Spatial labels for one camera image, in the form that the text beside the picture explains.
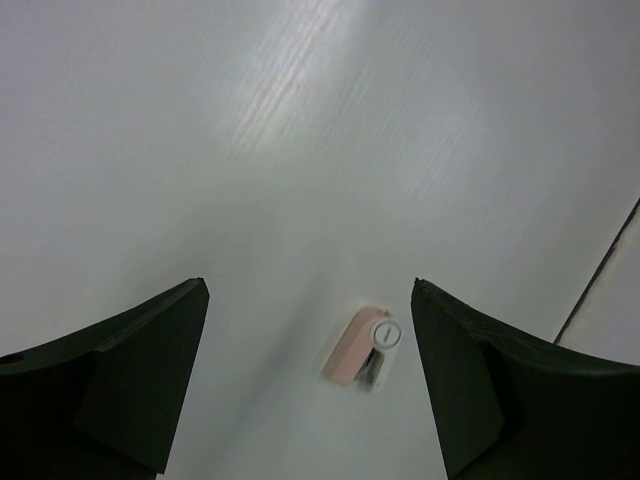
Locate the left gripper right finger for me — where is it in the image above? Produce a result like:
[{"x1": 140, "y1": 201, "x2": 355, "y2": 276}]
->
[{"x1": 411, "y1": 280, "x2": 639, "y2": 479}]

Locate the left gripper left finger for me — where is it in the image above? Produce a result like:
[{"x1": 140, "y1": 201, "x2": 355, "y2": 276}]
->
[{"x1": 1, "y1": 278, "x2": 209, "y2": 479}]

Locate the pink mini stapler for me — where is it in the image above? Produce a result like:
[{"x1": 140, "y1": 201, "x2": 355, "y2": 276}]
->
[{"x1": 321, "y1": 306, "x2": 403, "y2": 392}]

